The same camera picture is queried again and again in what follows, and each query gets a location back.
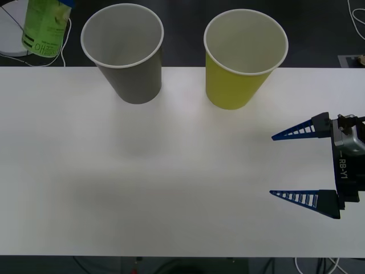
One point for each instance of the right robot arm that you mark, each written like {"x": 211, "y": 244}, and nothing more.
{"x": 348, "y": 140}

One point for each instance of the grey plastic waste bin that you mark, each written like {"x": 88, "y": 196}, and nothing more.
{"x": 139, "y": 82}

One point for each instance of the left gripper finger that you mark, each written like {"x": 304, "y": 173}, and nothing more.
{"x": 68, "y": 3}

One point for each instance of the round white flat base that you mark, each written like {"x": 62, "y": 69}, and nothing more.
{"x": 10, "y": 37}

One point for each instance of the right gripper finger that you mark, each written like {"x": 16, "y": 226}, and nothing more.
{"x": 320, "y": 125}
{"x": 325, "y": 204}

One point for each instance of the yellow-green plastic waste bin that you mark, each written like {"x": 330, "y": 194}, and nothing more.
{"x": 231, "y": 91}

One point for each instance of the clear bottle with green label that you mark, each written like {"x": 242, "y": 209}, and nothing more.
{"x": 45, "y": 28}

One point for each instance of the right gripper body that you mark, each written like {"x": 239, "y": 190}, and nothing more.
{"x": 343, "y": 171}

